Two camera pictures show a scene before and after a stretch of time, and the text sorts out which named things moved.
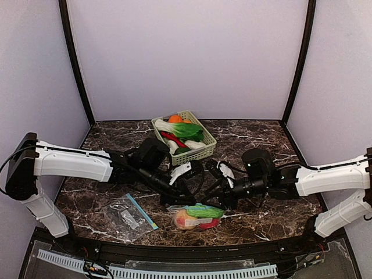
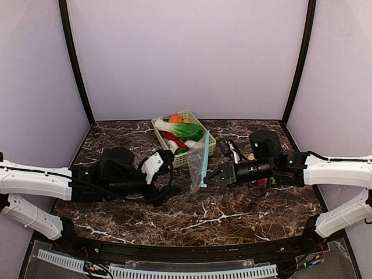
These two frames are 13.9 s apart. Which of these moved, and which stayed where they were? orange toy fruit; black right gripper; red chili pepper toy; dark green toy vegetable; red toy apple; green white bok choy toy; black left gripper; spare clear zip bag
Moved: spare clear zip bag; black right gripper; black left gripper; red toy apple
Stayed: red chili pepper toy; orange toy fruit; green white bok choy toy; dark green toy vegetable
